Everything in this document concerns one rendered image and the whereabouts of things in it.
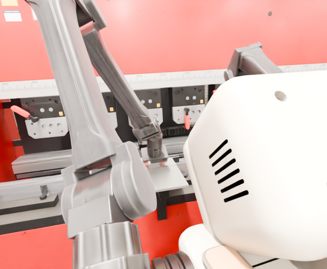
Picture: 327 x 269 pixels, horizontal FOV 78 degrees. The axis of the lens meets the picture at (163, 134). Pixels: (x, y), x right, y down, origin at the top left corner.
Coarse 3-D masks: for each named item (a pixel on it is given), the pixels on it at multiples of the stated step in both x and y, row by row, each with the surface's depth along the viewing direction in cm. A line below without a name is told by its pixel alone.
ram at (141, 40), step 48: (0, 0) 68; (96, 0) 73; (144, 0) 76; (192, 0) 79; (240, 0) 83; (288, 0) 87; (0, 48) 71; (144, 48) 81; (192, 48) 84; (288, 48) 93; (0, 96) 75
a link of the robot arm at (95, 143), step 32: (32, 0) 32; (64, 0) 32; (64, 32) 30; (64, 64) 29; (64, 96) 28; (96, 96) 30; (96, 128) 27; (96, 160) 26; (128, 160) 26; (64, 192) 26; (128, 192) 23
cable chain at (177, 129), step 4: (164, 128) 138; (168, 128) 138; (172, 128) 137; (176, 128) 137; (180, 128) 137; (184, 128) 137; (192, 128) 138; (164, 132) 136; (168, 132) 136; (172, 132) 136; (176, 132) 137; (180, 132) 138; (184, 132) 138
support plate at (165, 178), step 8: (168, 160) 96; (152, 168) 89; (160, 168) 88; (168, 168) 88; (176, 168) 87; (152, 176) 81; (160, 176) 81; (168, 176) 81; (176, 176) 80; (160, 184) 75; (168, 184) 75; (176, 184) 74; (184, 184) 74
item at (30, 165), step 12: (168, 144) 123; (180, 144) 125; (24, 156) 117; (36, 156) 115; (48, 156) 114; (60, 156) 113; (180, 156) 127; (12, 168) 109; (24, 168) 110; (36, 168) 111; (48, 168) 113; (60, 168) 115
